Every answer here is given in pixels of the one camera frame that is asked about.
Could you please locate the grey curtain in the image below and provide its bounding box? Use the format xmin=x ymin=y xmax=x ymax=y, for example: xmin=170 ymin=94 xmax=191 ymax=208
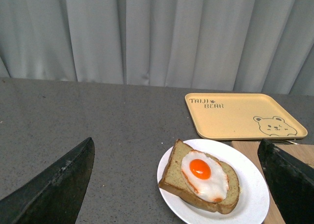
xmin=0 ymin=0 xmax=314 ymax=95

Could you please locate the metal cutting board handle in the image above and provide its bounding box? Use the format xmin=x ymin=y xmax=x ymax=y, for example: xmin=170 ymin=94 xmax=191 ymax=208
xmin=277 ymin=139 xmax=298 ymax=144

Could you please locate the white round plate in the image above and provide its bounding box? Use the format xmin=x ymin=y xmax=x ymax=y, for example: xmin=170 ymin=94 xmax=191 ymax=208
xmin=160 ymin=139 xmax=269 ymax=224

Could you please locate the bottom bread slice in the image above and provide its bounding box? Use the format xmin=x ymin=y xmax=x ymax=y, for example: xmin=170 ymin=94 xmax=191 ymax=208
xmin=158 ymin=140 xmax=240 ymax=214

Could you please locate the fried egg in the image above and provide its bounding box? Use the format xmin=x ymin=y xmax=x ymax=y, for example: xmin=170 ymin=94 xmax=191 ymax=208
xmin=181 ymin=150 xmax=229 ymax=202

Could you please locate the wooden cutting board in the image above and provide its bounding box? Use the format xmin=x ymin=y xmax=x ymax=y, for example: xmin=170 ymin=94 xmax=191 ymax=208
xmin=231 ymin=140 xmax=314 ymax=224

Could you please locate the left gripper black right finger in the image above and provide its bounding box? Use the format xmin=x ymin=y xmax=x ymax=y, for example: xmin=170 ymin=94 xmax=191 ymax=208
xmin=258 ymin=139 xmax=314 ymax=224

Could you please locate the yellow bear tray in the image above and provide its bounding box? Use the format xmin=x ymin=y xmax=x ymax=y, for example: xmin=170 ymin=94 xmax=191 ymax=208
xmin=185 ymin=93 xmax=308 ymax=140

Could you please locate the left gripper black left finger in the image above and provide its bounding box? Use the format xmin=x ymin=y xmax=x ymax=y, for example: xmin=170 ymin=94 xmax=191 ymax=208
xmin=0 ymin=138 xmax=95 ymax=224

